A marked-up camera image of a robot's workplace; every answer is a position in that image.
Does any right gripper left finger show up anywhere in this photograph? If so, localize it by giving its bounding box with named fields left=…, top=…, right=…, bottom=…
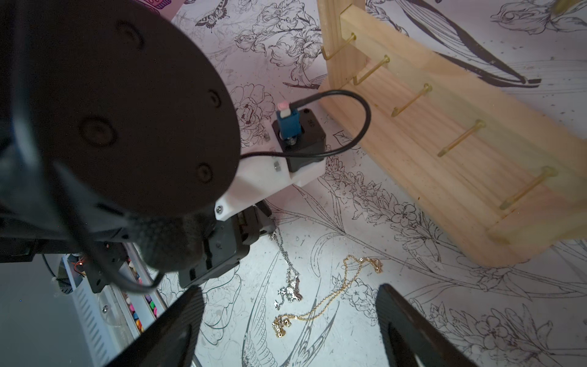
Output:
left=109, top=286, right=205, bottom=367

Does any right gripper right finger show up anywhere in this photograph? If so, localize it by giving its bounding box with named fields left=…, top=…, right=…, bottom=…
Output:
left=375, top=284, right=475, bottom=366

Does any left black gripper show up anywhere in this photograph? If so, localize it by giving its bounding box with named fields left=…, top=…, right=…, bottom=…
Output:
left=178, top=200, right=275, bottom=288

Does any silver pendant necklace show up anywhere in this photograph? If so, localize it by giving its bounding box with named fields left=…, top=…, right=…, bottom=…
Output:
left=270, top=228, right=304, bottom=311

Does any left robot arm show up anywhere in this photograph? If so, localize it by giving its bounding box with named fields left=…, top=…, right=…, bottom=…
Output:
left=1, top=1, right=268, bottom=291

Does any wooden jewelry display stand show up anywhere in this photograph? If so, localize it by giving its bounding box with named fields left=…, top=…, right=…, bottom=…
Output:
left=317, top=1, right=586, bottom=267

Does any gold chain necklace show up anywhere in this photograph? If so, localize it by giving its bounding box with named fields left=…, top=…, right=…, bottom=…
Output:
left=271, top=254, right=384, bottom=339

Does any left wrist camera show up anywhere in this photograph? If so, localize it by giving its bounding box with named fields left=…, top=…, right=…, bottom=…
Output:
left=214, top=99, right=327, bottom=222

